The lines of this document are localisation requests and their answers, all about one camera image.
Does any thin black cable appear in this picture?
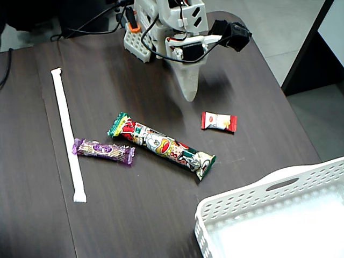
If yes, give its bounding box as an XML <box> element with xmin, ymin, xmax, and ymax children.
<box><xmin>0</xmin><ymin>48</ymin><xmax>13</xmax><ymax>90</ymax></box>

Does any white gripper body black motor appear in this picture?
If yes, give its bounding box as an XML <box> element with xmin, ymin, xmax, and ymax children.
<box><xmin>164</xmin><ymin>33</ymin><xmax>209</xmax><ymax>66</ymax></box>

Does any white paper wrapped straw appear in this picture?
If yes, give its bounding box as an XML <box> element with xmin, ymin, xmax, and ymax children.
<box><xmin>50</xmin><ymin>67</ymin><xmax>88</xmax><ymax>203</ymax></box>

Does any white grid robot base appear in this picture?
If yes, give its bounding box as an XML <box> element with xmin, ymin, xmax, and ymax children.
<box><xmin>123</xmin><ymin>23</ymin><xmax>154</xmax><ymax>64</ymax></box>

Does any black power cables bundle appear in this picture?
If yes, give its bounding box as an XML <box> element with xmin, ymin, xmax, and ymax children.
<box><xmin>50</xmin><ymin>0</ymin><xmax>132</xmax><ymax>41</ymax></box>

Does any white perforated plastic tray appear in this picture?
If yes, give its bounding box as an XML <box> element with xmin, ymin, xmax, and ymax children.
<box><xmin>194</xmin><ymin>156</ymin><xmax>344</xmax><ymax>258</ymax></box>

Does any orange black clamp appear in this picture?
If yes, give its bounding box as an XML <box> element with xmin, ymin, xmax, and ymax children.
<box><xmin>125</xmin><ymin>5</ymin><xmax>142</xmax><ymax>34</ymax></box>

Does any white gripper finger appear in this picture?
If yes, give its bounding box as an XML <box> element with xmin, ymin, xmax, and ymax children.
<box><xmin>184</xmin><ymin>63</ymin><xmax>201</xmax><ymax>102</ymax></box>
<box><xmin>174</xmin><ymin>63</ymin><xmax>189</xmax><ymax>99</ymax></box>

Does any person in dark clothes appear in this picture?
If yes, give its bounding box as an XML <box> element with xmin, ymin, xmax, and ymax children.
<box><xmin>0</xmin><ymin>0</ymin><xmax>121</xmax><ymax>38</ymax></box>

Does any long colourful cartoon snack stick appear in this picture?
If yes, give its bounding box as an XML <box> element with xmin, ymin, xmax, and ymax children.
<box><xmin>106</xmin><ymin>112</ymin><xmax>217</xmax><ymax>181</ymax></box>

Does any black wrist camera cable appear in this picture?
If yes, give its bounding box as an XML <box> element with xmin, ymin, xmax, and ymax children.
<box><xmin>140</xmin><ymin>15</ymin><xmax>232</xmax><ymax>64</ymax></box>

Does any purple wrapped candy bar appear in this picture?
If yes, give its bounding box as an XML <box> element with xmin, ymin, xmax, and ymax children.
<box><xmin>71</xmin><ymin>138</ymin><xmax>136</xmax><ymax>166</ymax></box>

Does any small red white candy packet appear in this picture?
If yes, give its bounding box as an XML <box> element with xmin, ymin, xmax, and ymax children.
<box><xmin>200</xmin><ymin>111</ymin><xmax>238</xmax><ymax>133</ymax></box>

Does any black taped wrist camera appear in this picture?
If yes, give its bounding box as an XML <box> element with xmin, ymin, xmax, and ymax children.
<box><xmin>208</xmin><ymin>19</ymin><xmax>253</xmax><ymax>53</ymax></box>

